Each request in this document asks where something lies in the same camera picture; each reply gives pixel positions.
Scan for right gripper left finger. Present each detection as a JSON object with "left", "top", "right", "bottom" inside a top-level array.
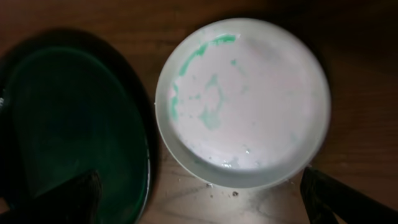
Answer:
[{"left": 1, "top": 170, "right": 102, "bottom": 224}]

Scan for round dark green tray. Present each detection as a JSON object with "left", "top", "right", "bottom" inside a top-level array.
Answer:
[{"left": 1, "top": 29, "right": 157, "bottom": 223}]

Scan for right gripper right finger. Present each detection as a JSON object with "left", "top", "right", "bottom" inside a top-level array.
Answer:
[{"left": 300, "top": 167, "right": 397, "bottom": 223}]

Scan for white plate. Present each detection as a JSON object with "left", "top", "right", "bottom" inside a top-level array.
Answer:
[{"left": 155, "top": 18, "right": 331, "bottom": 189}]

